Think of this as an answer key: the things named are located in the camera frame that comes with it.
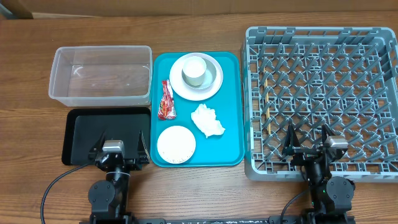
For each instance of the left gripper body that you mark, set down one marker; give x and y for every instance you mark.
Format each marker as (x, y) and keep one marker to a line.
(130, 165)

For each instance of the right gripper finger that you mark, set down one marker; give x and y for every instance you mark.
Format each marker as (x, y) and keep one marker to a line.
(326, 134)
(291, 141)

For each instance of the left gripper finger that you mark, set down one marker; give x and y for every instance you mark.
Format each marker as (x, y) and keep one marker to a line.
(99, 143)
(141, 145)

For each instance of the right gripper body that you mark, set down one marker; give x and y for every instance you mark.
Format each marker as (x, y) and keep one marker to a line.
(304, 155)

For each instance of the small pink-white bowl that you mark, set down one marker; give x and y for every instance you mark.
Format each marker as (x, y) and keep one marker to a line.
(176, 144)

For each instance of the red snack wrapper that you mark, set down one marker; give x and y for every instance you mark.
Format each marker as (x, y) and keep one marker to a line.
(167, 106)

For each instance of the white tissue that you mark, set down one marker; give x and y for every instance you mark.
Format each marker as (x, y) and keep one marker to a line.
(205, 120)

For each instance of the white cup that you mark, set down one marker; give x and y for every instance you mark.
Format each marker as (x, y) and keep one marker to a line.
(193, 70)

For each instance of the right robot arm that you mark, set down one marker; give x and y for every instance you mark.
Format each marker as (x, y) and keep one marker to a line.
(331, 195)

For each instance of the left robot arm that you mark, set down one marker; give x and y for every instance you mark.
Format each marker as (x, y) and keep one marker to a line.
(108, 197)

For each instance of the grey dishwasher rack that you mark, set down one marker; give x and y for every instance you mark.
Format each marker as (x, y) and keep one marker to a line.
(345, 77)

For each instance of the black rectangular tray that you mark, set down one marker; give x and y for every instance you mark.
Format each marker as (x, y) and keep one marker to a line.
(85, 127)

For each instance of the clear plastic bin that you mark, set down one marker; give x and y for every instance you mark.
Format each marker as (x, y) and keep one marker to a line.
(107, 75)

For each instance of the large white plate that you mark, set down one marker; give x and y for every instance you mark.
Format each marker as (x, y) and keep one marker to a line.
(187, 92)

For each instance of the grey shallow bowl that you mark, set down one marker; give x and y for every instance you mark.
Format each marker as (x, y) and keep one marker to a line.
(209, 78)

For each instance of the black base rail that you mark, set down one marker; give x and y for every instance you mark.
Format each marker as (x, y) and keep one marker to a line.
(270, 220)

